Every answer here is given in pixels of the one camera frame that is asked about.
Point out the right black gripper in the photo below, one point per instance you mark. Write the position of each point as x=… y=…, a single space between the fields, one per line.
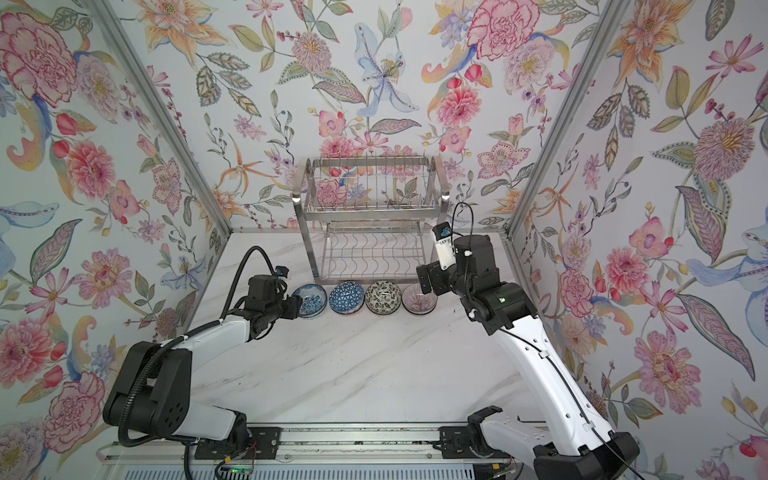
x=436 y=275

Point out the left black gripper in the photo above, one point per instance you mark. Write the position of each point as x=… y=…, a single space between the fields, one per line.
x=293 y=303

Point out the blue white floral bowl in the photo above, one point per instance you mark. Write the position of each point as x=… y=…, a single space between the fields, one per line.
x=314 y=300

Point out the blue triangle pattern bowl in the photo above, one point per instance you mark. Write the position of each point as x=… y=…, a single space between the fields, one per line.
x=347 y=298

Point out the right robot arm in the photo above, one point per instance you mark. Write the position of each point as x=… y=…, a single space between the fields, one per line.
x=577 y=443

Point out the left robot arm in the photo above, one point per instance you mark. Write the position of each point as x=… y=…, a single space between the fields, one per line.
x=151 y=397

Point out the steel two-tier dish rack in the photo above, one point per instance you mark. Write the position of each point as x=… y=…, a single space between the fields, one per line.
x=367 y=218

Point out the purple striped bowl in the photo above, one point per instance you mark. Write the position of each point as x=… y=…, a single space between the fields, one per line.
x=416 y=302

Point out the green leaf pattern bowl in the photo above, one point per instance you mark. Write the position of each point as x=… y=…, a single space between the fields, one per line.
x=383 y=298

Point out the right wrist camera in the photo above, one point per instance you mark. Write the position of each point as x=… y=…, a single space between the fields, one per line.
x=443 y=245

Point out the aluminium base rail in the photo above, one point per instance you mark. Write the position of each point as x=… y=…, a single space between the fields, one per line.
x=289 y=444

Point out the right aluminium frame post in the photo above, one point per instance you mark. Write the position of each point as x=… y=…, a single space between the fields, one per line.
x=606 y=26

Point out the aluminium frame post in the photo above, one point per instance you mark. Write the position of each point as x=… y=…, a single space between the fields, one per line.
x=116 y=37
x=606 y=26

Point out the left aluminium frame post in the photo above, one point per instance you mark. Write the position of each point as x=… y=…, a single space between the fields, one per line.
x=116 y=37

